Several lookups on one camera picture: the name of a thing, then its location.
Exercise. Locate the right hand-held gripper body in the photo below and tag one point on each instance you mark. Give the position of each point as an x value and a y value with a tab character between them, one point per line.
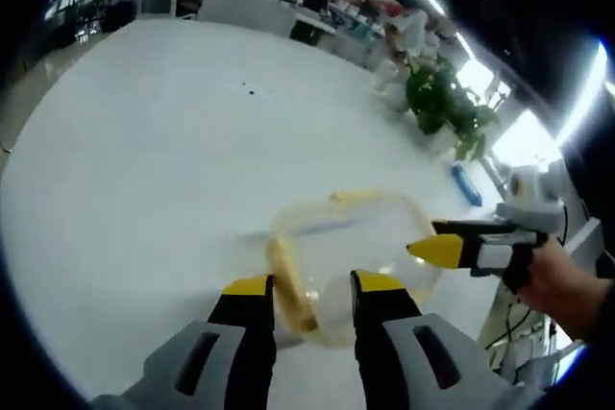
538	208

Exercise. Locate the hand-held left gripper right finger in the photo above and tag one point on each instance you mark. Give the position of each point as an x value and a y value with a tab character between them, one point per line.
399	357

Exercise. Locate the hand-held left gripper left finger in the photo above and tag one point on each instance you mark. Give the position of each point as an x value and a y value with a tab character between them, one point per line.
216	362

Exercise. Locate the clear container with yellow plastic buckle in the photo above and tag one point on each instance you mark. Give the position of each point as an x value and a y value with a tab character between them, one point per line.
293	285

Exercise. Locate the person's right hand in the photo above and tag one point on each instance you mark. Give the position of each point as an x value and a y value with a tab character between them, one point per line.
552	280

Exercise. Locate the blue flat object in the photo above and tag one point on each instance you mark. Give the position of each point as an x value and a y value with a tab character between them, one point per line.
466	184

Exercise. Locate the green potted plant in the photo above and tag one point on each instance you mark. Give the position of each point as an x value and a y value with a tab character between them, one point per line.
444	103

